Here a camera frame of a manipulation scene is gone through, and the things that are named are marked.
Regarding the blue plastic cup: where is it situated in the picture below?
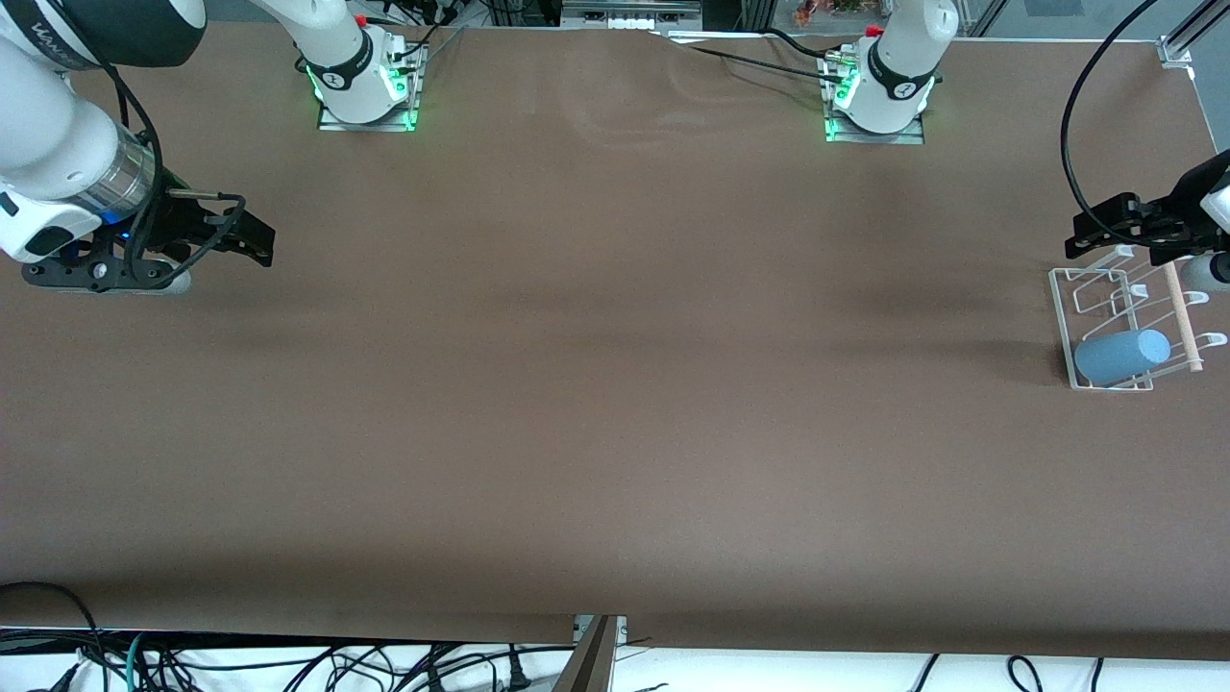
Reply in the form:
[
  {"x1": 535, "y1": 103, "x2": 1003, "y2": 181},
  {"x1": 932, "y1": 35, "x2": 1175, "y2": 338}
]
[{"x1": 1074, "y1": 329, "x2": 1172, "y2": 388}]

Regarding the brown table cover sheet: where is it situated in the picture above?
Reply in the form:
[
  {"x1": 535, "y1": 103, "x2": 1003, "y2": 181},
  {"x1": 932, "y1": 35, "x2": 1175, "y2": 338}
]
[{"x1": 0, "y1": 19, "x2": 1230, "y2": 664}]

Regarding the metal table support beam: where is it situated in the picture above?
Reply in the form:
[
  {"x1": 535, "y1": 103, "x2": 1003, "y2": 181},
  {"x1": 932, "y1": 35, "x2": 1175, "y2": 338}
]
[{"x1": 553, "y1": 615, "x2": 627, "y2": 692}]

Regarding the white wire cup rack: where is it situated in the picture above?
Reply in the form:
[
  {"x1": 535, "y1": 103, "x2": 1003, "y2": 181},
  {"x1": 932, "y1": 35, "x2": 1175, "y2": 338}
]
[{"x1": 1048, "y1": 245, "x2": 1230, "y2": 393}]

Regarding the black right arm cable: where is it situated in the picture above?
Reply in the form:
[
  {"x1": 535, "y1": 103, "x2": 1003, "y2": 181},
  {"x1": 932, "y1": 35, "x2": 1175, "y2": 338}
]
[{"x1": 96, "y1": 58, "x2": 247, "y2": 291}]

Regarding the aluminium frame corner profile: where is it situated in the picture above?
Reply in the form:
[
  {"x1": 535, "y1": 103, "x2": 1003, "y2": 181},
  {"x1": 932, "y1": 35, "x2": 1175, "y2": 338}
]
[{"x1": 1158, "y1": 0, "x2": 1230, "y2": 68}]

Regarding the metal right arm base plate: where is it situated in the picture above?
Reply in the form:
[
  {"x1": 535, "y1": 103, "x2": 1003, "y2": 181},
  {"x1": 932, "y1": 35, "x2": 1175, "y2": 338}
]
[{"x1": 317, "y1": 43, "x2": 426, "y2": 134}]

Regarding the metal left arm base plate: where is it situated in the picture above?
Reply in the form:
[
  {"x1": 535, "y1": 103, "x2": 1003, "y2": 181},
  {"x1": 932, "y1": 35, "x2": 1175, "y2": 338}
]
[{"x1": 824, "y1": 53, "x2": 926, "y2": 145}]

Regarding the short black table cable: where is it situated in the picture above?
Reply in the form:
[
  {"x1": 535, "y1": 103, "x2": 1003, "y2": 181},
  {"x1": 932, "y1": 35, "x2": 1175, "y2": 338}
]
[{"x1": 764, "y1": 27, "x2": 839, "y2": 62}]

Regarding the thick black looped cable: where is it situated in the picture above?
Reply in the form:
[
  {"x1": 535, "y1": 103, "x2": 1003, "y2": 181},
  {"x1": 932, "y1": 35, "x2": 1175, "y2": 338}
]
[{"x1": 0, "y1": 581, "x2": 107, "y2": 692}]

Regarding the long black table cable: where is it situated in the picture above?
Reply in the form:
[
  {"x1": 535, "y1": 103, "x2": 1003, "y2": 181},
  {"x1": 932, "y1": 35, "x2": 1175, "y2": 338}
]
[{"x1": 663, "y1": 34, "x2": 851, "y2": 87}]

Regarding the black cable with plug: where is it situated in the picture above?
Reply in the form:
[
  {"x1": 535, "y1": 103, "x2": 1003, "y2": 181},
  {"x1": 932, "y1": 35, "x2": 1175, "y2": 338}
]
[{"x1": 423, "y1": 646, "x2": 531, "y2": 692}]

